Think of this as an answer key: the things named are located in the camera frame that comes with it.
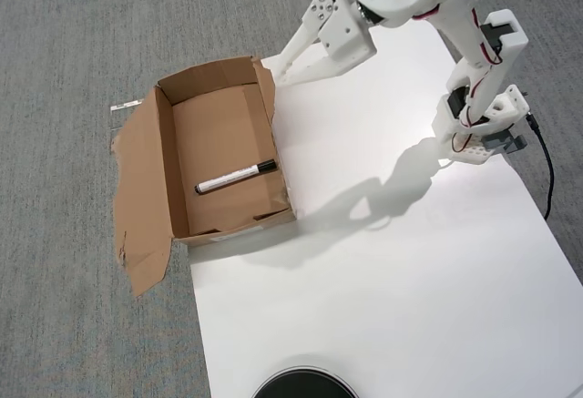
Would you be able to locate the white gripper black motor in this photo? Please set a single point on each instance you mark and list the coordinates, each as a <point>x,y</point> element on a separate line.
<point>342,35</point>

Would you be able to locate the white marker pen black cap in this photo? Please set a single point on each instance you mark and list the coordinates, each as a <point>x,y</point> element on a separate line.
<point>228,178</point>

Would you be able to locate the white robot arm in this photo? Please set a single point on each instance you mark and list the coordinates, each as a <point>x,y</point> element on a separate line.
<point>464,29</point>

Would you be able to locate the open brown cardboard box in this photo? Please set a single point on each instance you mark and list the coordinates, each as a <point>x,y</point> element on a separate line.
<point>214,134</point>

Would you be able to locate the grey table clamp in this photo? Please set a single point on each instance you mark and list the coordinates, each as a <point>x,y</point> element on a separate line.
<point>501,141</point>

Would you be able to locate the black round disc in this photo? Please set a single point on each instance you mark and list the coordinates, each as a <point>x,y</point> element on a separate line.
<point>305,384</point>

